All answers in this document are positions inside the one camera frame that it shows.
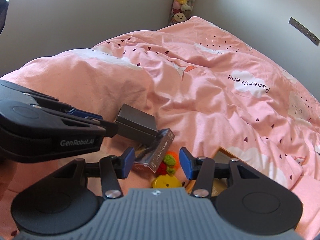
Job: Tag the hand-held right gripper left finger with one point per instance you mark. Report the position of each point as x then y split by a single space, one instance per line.
127 162

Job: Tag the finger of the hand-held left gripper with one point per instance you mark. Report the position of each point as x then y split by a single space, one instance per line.
82 113
105 128

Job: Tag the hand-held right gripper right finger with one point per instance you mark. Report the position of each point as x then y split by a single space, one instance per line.
186 163

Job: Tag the plastic-wrapped dark box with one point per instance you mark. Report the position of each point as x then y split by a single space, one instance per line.
160 150

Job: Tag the dark grey box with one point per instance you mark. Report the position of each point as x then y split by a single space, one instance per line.
136 125

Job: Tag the white box with orange rim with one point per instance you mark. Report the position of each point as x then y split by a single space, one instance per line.
222 156

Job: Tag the red green crochet toy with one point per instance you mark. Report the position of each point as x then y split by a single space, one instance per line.
167 160

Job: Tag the yellow round toy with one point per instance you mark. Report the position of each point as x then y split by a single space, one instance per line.
166 181

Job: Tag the pink printed blanket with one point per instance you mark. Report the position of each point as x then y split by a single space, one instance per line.
200 92

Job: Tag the dark cloth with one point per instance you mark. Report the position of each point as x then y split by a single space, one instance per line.
3 12

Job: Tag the grey wall strip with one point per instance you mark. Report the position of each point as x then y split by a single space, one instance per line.
303 30

